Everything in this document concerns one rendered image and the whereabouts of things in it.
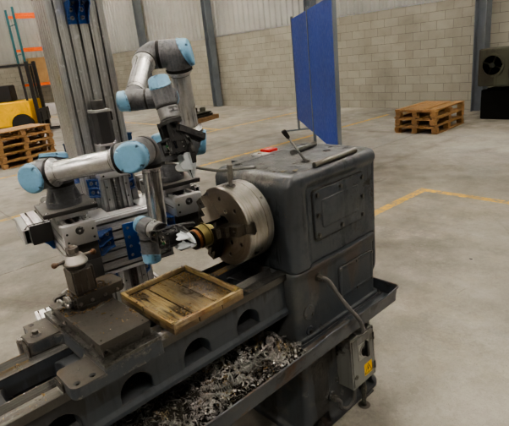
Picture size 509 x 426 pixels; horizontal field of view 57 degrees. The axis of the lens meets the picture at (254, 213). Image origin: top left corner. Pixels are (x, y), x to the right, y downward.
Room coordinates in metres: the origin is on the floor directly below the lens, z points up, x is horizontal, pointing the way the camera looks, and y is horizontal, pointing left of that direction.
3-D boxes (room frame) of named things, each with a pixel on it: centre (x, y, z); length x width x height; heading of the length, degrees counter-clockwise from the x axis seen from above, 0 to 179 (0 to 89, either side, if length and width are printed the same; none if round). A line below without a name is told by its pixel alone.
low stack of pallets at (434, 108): (9.08, -3.56, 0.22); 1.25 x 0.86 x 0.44; 133
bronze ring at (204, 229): (1.64, 0.20, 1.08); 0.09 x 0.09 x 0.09; 43
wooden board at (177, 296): (1.55, 0.30, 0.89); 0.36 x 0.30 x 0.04; 41
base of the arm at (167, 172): (2.25, 0.40, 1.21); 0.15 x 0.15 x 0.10
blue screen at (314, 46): (8.44, -1.23, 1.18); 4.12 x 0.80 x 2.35; 1
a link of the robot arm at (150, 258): (1.81, 0.43, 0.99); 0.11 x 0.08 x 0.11; 170
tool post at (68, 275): (1.40, 0.58, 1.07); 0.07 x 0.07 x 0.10; 41
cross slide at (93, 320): (1.36, 0.55, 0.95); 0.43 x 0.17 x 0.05; 41
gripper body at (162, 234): (1.67, 0.34, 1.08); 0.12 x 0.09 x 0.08; 41
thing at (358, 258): (2.02, -0.20, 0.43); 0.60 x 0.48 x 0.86; 131
